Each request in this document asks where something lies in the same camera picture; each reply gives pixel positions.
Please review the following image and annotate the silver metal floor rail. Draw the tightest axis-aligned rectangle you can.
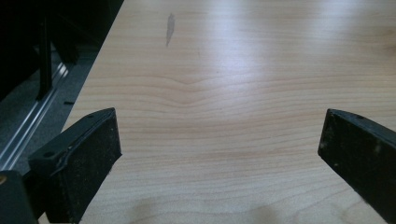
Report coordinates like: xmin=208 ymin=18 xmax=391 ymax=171
xmin=0 ymin=62 xmax=70 ymax=172

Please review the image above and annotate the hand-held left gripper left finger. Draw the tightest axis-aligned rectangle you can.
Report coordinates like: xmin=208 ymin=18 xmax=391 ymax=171
xmin=27 ymin=107 xmax=123 ymax=224

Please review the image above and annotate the black metal stand leg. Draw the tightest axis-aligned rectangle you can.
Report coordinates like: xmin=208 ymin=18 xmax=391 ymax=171
xmin=35 ymin=15 xmax=54 ymax=101

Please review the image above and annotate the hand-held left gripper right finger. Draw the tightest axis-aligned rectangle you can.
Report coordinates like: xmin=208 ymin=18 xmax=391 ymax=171
xmin=317 ymin=108 xmax=396 ymax=224

